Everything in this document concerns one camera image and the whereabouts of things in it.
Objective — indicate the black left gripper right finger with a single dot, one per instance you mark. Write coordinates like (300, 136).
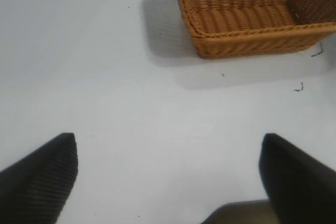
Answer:
(299, 182)

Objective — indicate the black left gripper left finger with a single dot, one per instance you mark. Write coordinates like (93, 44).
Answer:
(36, 182)

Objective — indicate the brown woven wicker basket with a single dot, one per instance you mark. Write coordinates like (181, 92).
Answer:
(244, 22)

